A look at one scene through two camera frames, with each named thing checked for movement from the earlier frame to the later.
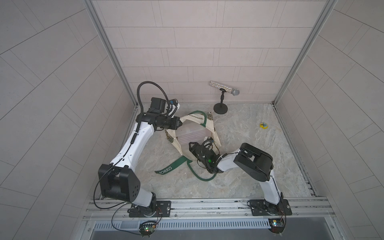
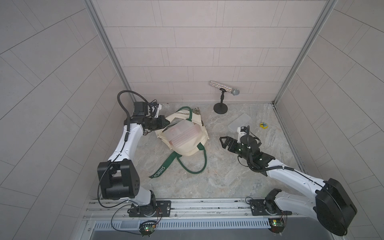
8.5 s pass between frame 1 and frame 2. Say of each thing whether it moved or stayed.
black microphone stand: stayed
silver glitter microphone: stayed
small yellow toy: stayed
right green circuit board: stayed
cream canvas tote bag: moved
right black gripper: moved
